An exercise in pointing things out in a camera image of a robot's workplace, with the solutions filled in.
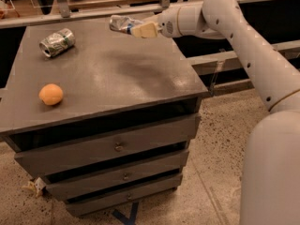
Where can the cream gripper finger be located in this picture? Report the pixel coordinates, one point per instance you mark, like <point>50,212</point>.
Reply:
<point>145,30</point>

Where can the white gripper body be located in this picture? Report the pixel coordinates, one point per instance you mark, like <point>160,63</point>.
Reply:
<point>168,24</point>

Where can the crushed redbull can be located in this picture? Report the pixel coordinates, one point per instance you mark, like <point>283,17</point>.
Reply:
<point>123,24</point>

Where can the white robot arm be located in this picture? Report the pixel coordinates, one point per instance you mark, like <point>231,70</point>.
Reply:
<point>270,176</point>

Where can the crushed green silver can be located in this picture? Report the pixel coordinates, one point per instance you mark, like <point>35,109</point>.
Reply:
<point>57,42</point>

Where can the grey drawer cabinet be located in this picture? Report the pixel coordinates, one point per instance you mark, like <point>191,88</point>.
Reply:
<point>173,90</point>

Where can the top grey drawer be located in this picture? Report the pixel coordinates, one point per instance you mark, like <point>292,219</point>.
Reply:
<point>56,159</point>

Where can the grey drawer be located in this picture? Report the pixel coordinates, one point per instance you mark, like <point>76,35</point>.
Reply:
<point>97,181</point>
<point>125,195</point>
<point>56,159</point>

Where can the orange fruit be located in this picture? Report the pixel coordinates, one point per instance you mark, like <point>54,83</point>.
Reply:
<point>51,94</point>

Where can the middle grey drawer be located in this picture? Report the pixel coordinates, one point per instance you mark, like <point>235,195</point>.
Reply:
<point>97,181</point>

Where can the blue tape cross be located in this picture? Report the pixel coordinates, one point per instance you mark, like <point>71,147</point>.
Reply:
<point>131,219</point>

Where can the bottom grey drawer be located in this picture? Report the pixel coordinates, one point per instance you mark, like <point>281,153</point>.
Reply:
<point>125,195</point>

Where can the metal railing frame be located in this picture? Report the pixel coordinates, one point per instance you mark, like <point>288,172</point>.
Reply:
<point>90,72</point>

